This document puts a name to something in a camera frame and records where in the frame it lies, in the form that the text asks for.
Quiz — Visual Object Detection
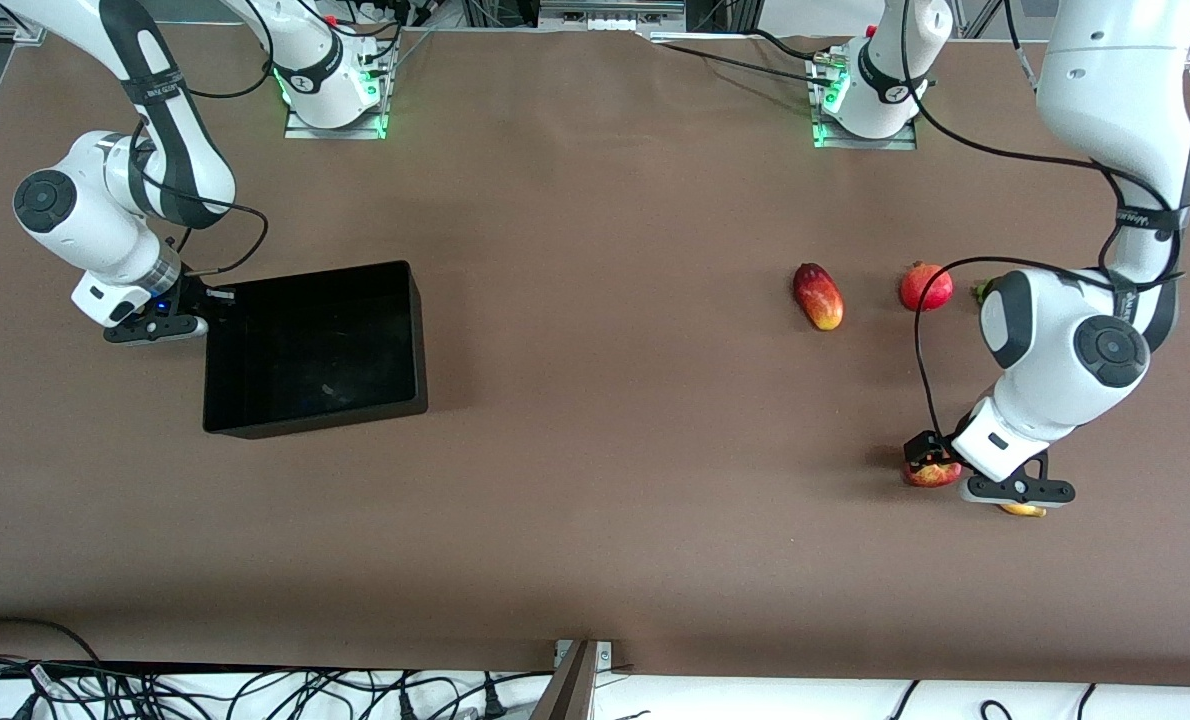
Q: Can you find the small metal table bracket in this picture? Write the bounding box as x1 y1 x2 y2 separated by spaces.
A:
553 640 614 670

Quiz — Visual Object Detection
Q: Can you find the black plastic box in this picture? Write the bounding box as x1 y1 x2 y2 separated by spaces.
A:
202 260 428 439

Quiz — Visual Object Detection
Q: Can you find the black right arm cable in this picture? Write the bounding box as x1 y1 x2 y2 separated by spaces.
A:
130 0 278 277

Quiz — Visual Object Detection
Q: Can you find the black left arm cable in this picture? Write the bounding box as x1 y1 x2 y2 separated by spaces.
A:
895 0 1188 448

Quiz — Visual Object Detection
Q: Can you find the red yellow apple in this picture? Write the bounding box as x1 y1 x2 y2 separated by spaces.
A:
903 455 963 489

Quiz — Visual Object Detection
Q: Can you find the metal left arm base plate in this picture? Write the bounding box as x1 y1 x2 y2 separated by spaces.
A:
810 55 919 152

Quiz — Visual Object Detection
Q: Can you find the red yellow mango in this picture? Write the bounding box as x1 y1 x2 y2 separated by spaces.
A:
792 262 845 332

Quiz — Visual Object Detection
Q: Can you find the red pomegranate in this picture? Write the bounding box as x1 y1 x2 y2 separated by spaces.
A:
899 260 955 313

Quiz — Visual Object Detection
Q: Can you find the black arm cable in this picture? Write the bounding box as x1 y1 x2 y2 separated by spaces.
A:
130 0 278 277
895 0 1188 448

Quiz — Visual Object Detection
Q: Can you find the black base power cable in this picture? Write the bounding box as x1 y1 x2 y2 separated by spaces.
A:
640 30 838 91

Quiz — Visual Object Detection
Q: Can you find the black looped floor cable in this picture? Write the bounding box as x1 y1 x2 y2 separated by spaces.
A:
0 617 108 671

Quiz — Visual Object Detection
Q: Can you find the grey aluminium bar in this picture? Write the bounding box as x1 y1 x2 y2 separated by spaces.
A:
528 640 598 720

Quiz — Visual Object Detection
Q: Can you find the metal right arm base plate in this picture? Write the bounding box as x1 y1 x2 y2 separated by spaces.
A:
283 40 390 141

